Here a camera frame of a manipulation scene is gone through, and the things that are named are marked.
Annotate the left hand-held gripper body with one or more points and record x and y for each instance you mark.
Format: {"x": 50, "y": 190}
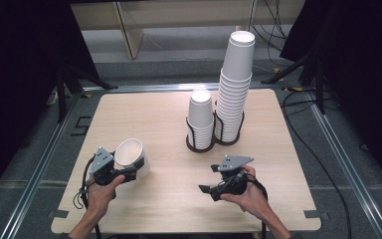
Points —
{"x": 102, "y": 161}

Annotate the black metal stand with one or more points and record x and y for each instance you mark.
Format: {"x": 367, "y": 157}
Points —
{"x": 61, "y": 93}
{"x": 319, "y": 86}

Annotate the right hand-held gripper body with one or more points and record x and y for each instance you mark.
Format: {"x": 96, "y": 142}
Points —
{"x": 233, "y": 162}

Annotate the person's left hand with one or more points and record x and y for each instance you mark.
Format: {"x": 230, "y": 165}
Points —
{"x": 101, "y": 197}

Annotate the person's right hand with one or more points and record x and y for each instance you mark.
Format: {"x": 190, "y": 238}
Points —
{"x": 253, "y": 197}

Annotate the aluminium floor rail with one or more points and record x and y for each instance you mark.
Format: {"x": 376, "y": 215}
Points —
{"x": 152, "y": 88}
{"x": 39, "y": 166}
{"x": 351, "y": 172}

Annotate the white paper cup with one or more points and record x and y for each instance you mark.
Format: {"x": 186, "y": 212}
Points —
{"x": 129, "y": 154}

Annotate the light wooden bench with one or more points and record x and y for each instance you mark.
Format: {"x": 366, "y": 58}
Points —
{"x": 179, "y": 13}

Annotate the black curtain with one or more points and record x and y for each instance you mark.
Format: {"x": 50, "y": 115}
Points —
{"x": 20, "y": 83}
{"x": 361, "y": 66}

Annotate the short stack of white cups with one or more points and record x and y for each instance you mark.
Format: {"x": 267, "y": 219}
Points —
{"x": 200, "y": 116}

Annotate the tall stack of white cups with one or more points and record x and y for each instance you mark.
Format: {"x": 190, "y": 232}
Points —
{"x": 233, "y": 99}

